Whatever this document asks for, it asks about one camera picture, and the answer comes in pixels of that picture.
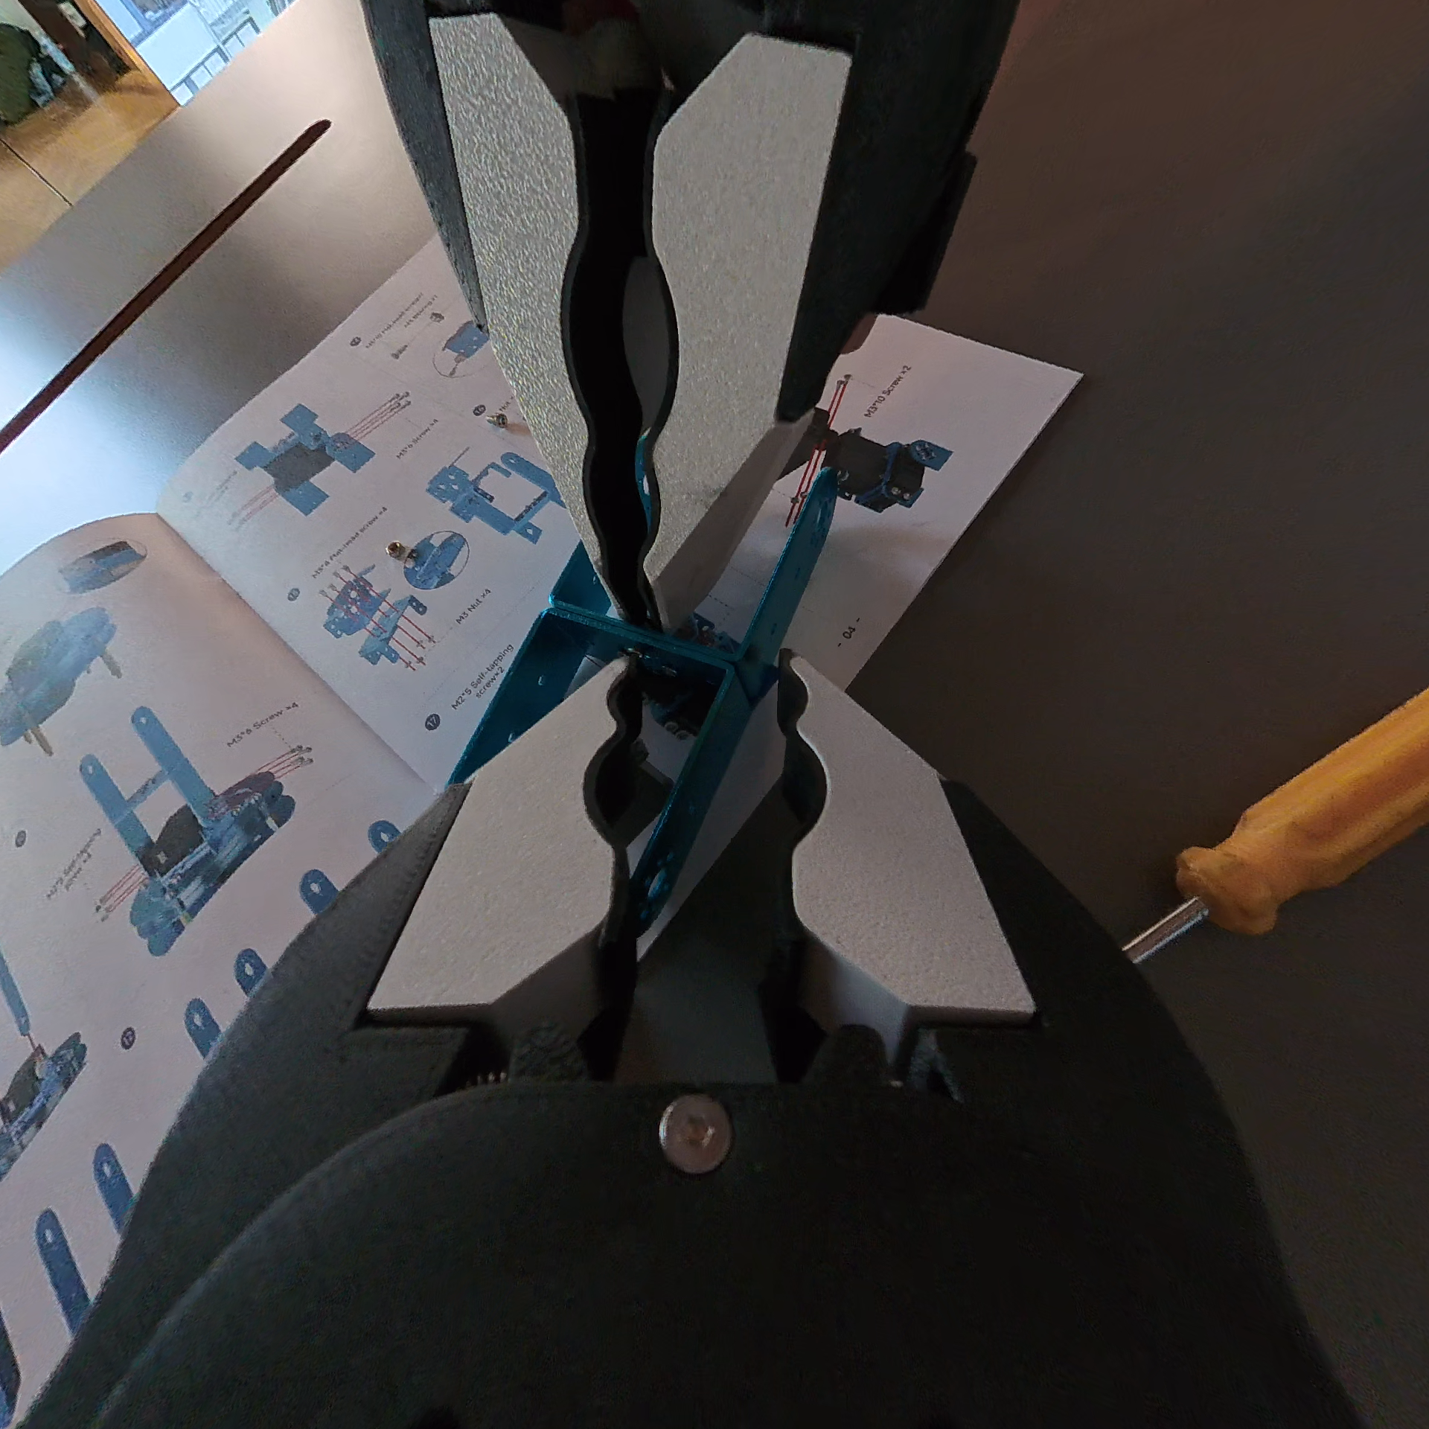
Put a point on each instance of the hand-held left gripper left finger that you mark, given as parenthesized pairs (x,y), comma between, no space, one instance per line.
(491,882)

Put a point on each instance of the printed instruction manual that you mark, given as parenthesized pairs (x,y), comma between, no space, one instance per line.
(335,693)

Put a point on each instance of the grey desk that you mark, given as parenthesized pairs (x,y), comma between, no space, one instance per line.
(1172,503)

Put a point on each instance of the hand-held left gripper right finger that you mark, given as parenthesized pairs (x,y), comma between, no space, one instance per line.
(903,904)

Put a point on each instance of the blue metal bracket assembly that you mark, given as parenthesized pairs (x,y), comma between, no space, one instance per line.
(794,554)

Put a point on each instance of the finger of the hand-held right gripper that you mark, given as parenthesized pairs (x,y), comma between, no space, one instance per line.
(502,224)
(736,280)

